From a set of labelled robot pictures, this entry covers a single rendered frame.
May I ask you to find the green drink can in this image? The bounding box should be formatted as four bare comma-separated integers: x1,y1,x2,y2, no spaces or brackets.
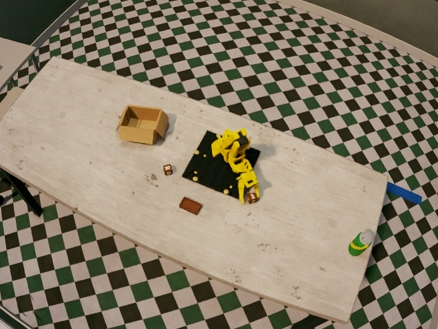
348,231,373,257

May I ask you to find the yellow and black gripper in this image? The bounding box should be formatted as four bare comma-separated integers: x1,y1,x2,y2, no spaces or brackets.
236,170,259,204

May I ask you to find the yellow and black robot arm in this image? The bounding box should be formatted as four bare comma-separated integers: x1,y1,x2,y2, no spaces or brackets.
211,128,252,174

